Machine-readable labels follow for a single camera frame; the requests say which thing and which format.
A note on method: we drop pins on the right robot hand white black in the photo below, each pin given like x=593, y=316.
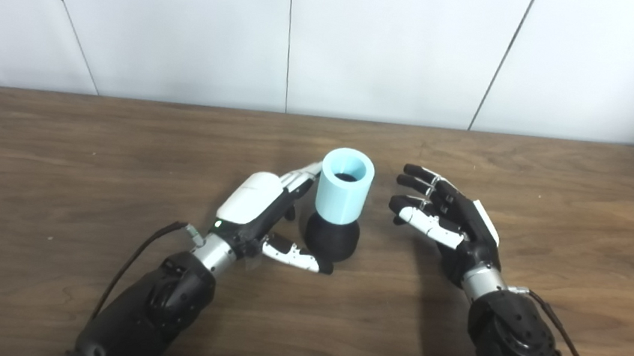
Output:
x=463, y=220

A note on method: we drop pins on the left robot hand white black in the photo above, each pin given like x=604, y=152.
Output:
x=253, y=203

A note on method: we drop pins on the black nozzle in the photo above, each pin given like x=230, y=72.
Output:
x=333, y=240

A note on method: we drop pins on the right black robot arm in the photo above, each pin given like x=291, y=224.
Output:
x=519, y=354

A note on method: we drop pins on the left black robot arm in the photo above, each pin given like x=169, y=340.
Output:
x=149, y=309

